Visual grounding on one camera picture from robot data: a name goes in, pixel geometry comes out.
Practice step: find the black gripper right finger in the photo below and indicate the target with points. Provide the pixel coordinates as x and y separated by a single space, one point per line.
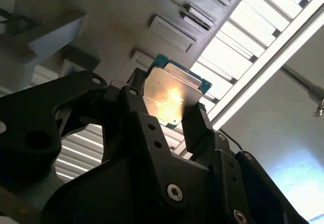
227 173

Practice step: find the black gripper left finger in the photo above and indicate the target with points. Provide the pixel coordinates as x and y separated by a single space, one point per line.
27 122

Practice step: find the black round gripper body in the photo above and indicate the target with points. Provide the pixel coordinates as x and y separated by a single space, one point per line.
114 198

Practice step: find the silver CPU with green edge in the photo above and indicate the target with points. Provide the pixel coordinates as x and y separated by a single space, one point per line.
172 87

